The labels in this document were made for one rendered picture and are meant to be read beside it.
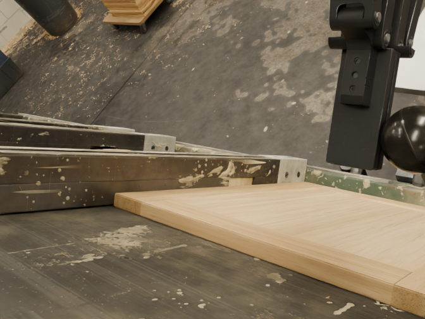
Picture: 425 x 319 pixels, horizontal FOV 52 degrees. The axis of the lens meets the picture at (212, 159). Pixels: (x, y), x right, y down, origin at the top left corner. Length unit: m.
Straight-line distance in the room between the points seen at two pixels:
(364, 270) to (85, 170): 0.36
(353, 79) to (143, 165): 0.44
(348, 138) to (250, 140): 2.24
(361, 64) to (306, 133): 2.13
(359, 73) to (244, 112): 2.42
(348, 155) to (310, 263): 0.19
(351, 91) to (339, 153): 0.04
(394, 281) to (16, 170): 0.41
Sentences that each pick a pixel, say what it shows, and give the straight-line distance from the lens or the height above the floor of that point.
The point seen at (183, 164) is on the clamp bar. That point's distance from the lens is 0.71.
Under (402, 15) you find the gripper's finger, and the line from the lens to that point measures 0.29.
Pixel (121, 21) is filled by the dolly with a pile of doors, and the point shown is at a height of 0.13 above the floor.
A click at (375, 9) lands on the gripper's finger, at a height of 1.59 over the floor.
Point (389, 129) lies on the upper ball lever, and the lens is 0.26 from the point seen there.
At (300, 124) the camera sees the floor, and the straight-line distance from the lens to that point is 2.44.
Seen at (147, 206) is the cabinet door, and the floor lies 1.35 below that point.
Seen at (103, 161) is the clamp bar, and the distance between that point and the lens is 0.60.
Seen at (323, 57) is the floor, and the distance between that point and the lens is 2.78.
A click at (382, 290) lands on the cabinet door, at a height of 1.35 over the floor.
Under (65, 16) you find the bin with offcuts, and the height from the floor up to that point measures 0.13.
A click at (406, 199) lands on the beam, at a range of 0.99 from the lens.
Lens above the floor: 1.73
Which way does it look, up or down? 43 degrees down
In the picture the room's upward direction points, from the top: 37 degrees counter-clockwise
